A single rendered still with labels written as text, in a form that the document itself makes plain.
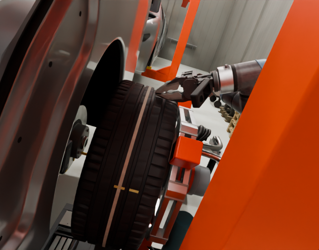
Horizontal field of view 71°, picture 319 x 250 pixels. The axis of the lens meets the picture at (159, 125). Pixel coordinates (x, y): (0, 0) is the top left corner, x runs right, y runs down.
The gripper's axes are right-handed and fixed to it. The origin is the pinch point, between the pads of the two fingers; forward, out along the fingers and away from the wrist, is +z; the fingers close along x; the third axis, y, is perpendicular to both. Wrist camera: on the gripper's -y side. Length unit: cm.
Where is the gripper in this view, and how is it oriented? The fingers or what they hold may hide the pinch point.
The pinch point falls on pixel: (158, 93)
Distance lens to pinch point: 77.4
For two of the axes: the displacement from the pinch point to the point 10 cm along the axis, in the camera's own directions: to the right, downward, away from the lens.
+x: -2.2, -8.3, -5.1
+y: 1.0, -5.4, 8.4
